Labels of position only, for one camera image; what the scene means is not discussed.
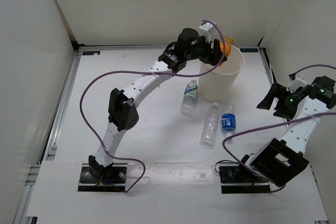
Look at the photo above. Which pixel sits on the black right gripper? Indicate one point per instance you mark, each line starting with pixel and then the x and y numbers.
pixel 279 91

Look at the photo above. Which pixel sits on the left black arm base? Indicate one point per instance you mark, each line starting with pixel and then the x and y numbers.
pixel 113 181

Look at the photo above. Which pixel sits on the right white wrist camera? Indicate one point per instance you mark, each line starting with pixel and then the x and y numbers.
pixel 296 83

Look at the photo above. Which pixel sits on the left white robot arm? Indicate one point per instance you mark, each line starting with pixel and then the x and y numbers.
pixel 123 104

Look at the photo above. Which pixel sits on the aluminium table frame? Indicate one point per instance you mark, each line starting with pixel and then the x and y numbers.
pixel 180 184

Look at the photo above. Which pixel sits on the white round bin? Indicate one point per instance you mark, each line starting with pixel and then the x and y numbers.
pixel 215 85

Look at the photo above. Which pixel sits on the black XDOF label right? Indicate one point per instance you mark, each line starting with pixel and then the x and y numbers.
pixel 248 50

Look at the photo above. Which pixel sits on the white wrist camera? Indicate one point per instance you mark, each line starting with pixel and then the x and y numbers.
pixel 296 83
pixel 206 30

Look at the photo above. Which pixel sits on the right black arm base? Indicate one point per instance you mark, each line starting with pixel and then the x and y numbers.
pixel 235 179

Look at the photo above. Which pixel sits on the black XDOF label left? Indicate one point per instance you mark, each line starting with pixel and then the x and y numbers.
pixel 91 53

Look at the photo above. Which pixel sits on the clear bottle blue label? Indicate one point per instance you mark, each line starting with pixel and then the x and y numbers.
pixel 228 119

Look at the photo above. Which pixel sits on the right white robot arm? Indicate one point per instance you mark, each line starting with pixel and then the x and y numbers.
pixel 301 104

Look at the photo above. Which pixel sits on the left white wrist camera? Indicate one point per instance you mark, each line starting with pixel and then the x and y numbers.
pixel 206 30

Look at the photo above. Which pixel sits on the orange juice bottle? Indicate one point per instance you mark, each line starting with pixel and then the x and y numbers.
pixel 226 47

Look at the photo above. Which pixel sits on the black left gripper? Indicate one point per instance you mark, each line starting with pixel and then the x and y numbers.
pixel 212 57

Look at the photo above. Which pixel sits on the clear unlabeled plastic bottle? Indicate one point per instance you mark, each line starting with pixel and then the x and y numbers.
pixel 209 131

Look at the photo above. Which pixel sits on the clear bottle green white label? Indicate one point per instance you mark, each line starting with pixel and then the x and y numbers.
pixel 189 98

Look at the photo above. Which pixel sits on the black xdof label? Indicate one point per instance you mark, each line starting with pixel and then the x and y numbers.
pixel 248 50
pixel 91 53

